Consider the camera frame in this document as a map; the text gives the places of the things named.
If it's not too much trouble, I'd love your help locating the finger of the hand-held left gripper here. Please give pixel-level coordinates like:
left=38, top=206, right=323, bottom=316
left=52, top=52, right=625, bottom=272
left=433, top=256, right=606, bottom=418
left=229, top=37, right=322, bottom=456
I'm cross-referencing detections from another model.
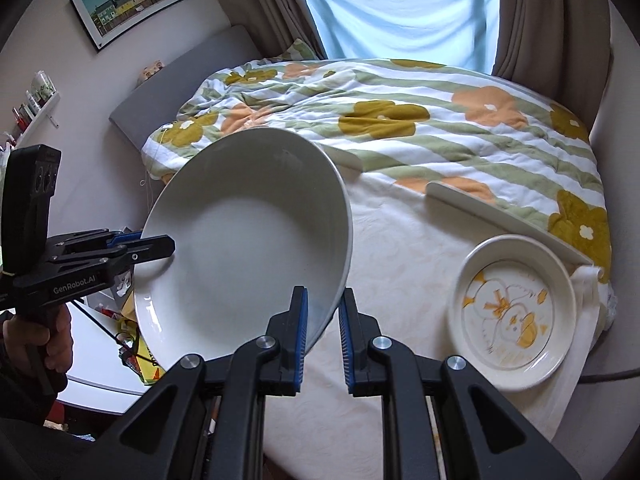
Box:
left=107, top=229, right=145, bottom=248
left=106, top=234, right=177, bottom=275

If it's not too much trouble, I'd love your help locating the floral pillow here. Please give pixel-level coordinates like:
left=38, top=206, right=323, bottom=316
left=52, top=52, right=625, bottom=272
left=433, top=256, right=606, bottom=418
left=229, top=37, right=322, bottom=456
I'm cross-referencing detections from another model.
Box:
left=274, top=37, right=317, bottom=62

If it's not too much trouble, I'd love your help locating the small plate with duck print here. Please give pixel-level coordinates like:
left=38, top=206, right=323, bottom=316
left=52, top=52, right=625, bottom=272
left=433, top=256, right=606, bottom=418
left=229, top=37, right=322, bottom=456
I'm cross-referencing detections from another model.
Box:
left=448, top=234, right=577, bottom=392

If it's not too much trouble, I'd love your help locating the grey padded headboard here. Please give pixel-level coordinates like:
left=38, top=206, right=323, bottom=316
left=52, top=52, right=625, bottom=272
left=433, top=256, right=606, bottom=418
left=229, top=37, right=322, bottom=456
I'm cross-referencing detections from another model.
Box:
left=109, top=25, right=261, bottom=153

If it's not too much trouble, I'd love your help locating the white round table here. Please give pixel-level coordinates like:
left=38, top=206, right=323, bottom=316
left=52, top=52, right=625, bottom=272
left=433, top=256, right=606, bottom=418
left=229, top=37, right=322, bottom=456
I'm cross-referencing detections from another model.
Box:
left=54, top=296, right=153, bottom=417

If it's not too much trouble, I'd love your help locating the grey cable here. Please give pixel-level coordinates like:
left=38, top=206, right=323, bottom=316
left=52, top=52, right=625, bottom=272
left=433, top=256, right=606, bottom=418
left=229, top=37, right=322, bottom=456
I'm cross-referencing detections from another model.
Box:
left=579, top=367, right=640, bottom=386

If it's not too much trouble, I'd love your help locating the white handled tray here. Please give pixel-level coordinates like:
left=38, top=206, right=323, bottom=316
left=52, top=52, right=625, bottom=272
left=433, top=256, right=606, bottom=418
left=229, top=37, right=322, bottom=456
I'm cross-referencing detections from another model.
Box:
left=542, top=264, right=610, bottom=443

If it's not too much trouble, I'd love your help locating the person's left hand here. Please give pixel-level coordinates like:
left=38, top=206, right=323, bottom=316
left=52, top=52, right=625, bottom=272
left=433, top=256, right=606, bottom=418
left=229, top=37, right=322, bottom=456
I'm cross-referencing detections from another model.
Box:
left=1, top=305, right=76, bottom=392

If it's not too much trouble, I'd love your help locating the long white rectangular plate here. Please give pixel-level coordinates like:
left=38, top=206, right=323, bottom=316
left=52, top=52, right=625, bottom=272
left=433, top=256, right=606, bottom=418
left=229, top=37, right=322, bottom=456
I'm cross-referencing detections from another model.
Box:
left=426, top=181, right=593, bottom=267

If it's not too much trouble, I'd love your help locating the white wall shelf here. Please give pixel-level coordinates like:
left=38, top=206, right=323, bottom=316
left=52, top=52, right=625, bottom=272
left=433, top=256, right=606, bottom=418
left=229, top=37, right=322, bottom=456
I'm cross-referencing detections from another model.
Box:
left=0, top=71, right=62, bottom=153

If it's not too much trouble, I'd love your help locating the light blue sheer curtain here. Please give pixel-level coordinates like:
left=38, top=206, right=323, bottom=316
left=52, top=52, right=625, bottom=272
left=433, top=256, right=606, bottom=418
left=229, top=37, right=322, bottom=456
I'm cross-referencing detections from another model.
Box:
left=295, top=0, right=502, bottom=75

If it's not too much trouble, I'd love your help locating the yellow packet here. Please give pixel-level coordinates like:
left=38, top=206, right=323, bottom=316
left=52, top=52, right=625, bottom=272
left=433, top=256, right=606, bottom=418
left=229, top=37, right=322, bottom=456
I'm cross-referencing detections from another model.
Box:
left=117, top=287, right=167, bottom=387

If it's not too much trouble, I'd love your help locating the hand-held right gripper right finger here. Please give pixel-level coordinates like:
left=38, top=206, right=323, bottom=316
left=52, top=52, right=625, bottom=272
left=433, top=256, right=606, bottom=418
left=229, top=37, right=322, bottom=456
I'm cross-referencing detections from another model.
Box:
left=338, top=287, right=583, bottom=480

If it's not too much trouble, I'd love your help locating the floral striped blanket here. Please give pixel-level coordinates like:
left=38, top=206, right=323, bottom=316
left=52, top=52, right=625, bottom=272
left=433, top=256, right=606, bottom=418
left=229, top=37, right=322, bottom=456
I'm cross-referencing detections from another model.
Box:
left=140, top=58, right=613, bottom=283

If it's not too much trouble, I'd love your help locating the brown curtain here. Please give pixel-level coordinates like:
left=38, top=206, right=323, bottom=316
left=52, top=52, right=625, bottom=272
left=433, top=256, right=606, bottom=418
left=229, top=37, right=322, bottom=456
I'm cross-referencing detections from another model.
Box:
left=237, top=0, right=328, bottom=61
left=491, top=0, right=613, bottom=126

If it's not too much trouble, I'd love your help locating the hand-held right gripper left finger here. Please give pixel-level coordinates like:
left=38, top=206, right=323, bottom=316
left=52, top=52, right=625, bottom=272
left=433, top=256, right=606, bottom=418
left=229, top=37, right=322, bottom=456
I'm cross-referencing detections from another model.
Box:
left=65, top=286, right=309, bottom=480

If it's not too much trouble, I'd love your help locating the black strap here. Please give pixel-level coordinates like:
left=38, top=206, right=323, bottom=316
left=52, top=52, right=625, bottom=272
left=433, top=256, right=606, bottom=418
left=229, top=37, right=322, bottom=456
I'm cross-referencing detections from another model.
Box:
left=72, top=297, right=153, bottom=363

